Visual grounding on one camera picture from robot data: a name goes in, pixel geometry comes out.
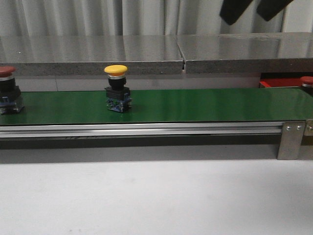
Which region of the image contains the grey stone slab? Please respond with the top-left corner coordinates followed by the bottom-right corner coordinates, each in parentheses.
top-left (177, 32), bottom-right (313, 74)
top-left (0, 35), bottom-right (183, 76)

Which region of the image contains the red plastic tray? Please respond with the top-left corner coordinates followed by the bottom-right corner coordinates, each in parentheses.
top-left (259, 78), bottom-right (301, 89)

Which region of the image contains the conveyor end plate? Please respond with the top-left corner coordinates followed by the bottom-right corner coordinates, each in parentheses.
top-left (302, 119), bottom-right (313, 145)

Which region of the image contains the metal conveyor support bracket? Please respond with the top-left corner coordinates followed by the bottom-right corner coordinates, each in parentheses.
top-left (277, 121), bottom-right (305, 160)

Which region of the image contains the aluminium conveyor side rail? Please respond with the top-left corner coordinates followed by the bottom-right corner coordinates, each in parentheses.
top-left (0, 122), bottom-right (283, 138)

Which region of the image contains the left grey stone slab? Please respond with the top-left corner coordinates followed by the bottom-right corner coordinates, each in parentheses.
top-left (0, 35), bottom-right (183, 76)

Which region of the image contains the green conveyor belt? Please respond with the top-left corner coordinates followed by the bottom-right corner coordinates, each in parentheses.
top-left (0, 88), bottom-right (313, 125)

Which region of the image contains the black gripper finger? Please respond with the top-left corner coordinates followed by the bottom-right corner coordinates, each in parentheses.
top-left (256, 0), bottom-right (293, 21)
top-left (219, 0), bottom-right (252, 25)

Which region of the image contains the grey pleated curtain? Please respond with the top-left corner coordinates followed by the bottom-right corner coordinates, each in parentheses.
top-left (0, 0), bottom-right (287, 37)

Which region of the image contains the right grey stone slab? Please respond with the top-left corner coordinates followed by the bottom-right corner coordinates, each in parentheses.
top-left (177, 32), bottom-right (313, 74)

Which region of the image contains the red mushroom push button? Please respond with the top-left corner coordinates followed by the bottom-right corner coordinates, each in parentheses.
top-left (0, 66), bottom-right (24, 115)
top-left (300, 76), bottom-right (313, 96)

